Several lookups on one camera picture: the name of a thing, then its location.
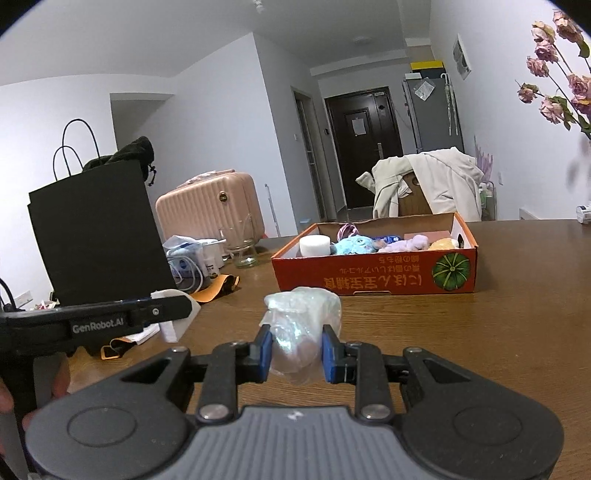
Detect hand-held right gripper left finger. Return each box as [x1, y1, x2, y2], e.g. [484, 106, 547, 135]
[121, 324, 273, 423]

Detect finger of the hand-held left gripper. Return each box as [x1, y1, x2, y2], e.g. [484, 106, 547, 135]
[129, 295, 195, 326]

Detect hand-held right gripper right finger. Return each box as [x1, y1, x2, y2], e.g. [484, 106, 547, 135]
[322, 324, 462, 423]

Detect clear plastic bag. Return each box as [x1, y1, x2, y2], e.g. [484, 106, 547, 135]
[263, 286, 342, 386]

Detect red cardboard box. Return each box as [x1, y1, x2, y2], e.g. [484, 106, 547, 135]
[271, 212, 476, 295]

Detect person's left hand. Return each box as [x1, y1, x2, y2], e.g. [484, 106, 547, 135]
[0, 353, 71, 437]

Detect blue white mask pack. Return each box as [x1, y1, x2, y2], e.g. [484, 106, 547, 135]
[163, 234, 218, 280]

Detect white spray bottle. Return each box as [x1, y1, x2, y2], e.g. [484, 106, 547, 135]
[203, 242, 222, 279]

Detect black paper bag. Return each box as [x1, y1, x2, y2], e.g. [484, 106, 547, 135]
[28, 119, 178, 306]

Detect clear glass cup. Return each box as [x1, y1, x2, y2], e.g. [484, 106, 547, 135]
[219, 215, 259, 269]

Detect pink ribbed suitcase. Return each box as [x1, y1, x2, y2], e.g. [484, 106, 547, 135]
[156, 172, 266, 245]

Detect white round sponge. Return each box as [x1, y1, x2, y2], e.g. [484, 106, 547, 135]
[299, 234, 334, 258]

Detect purple towel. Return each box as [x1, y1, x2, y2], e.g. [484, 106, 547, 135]
[379, 234, 432, 253]

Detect white broom stick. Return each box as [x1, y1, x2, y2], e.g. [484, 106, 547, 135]
[264, 184, 280, 238]

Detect brown chair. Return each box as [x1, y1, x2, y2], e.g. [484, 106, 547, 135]
[397, 172, 437, 217]

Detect dark wooden door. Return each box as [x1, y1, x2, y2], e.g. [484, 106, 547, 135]
[324, 87, 404, 209]

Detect cream jacket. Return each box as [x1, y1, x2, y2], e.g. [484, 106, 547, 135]
[355, 147, 485, 222]

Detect grey refrigerator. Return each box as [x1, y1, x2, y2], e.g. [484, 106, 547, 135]
[402, 74, 465, 155]

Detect white folded umbrella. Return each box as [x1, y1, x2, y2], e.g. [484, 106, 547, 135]
[441, 71, 460, 137]

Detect dried pink flowers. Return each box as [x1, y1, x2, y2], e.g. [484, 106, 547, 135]
[516, 9, 591, 139]

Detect white cable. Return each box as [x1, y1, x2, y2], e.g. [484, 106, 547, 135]
[168, 258, 206, 294]

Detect orange black strap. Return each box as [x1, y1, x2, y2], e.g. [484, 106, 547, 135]
[194, 274, 242, 304]
[100, 338, 134, 360]

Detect black drawstring pouch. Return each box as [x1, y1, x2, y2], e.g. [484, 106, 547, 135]
[83, 136, 157, 185]

